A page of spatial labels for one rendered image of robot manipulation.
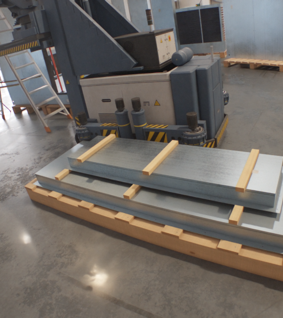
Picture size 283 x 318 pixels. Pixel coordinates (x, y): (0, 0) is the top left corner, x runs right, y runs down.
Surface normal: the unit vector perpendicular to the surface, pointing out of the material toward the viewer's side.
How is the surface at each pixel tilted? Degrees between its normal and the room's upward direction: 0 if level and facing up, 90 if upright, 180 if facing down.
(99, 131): 90
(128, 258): 0
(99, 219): 90
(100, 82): 90
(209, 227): 90
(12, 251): 0
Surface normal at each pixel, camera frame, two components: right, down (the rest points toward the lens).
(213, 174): -0.17, -0.87
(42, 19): 0.88, 0.08
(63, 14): -0.45, 0.49
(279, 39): -0.77, 0.41
